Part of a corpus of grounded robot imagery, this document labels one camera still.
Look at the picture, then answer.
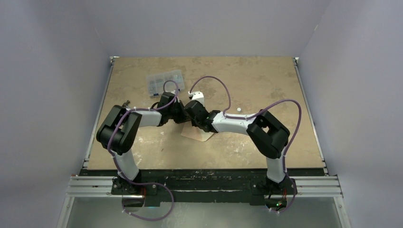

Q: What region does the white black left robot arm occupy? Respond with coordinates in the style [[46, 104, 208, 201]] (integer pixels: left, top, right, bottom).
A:
[[96, 92, 188, 194]]

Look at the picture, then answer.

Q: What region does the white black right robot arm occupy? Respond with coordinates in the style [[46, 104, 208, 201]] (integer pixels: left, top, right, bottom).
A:
[[184, 100, 290, 193]]

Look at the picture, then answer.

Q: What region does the clear plastic organizer box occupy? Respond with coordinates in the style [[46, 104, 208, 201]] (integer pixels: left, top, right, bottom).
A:
[[146, 69, 185, 97]]

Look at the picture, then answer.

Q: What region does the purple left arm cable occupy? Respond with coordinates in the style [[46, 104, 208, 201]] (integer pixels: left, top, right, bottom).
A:
[[107, 80, 180, 222]]

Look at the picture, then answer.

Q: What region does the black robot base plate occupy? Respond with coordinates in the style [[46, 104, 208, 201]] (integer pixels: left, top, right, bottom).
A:
[[79, 169, 297, 209]]

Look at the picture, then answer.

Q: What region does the aluminium frame rail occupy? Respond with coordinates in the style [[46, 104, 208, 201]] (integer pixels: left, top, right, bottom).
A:
[[66, 176, 343, 200]]

